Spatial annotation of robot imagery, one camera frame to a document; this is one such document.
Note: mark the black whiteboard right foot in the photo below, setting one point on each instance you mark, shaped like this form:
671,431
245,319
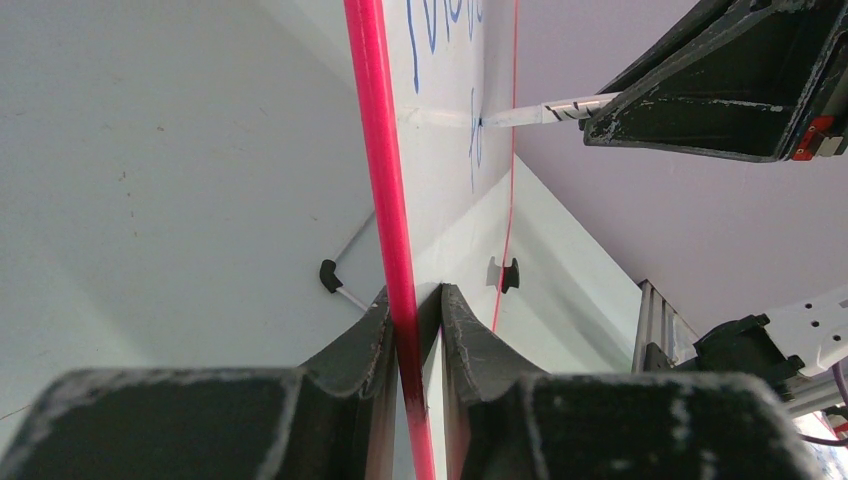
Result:
510,276

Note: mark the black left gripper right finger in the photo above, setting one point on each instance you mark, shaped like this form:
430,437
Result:
506,418

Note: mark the pink framed whiteboard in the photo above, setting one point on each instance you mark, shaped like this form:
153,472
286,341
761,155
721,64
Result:
428,74

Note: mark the aluminium frame profile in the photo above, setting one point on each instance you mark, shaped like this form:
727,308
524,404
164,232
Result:
664,339

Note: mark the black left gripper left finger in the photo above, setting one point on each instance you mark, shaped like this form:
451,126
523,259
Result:
332,417

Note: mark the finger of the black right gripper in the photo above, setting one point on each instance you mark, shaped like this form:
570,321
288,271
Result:
750,81

